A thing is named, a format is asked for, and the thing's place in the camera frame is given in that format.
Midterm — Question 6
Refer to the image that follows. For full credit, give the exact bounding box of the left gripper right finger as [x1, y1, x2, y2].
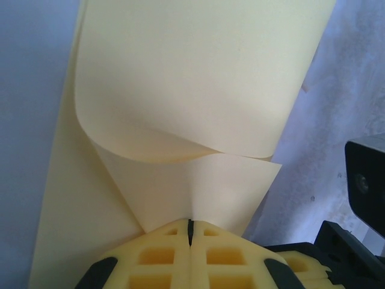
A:
[191, 219, 304, 289]

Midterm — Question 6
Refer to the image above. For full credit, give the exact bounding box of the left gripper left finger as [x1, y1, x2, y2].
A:
[76, 219, 192, 289]

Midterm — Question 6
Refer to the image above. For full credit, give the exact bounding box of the yellow paper sheet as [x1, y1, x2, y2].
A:
[28, 0, 335, 289]

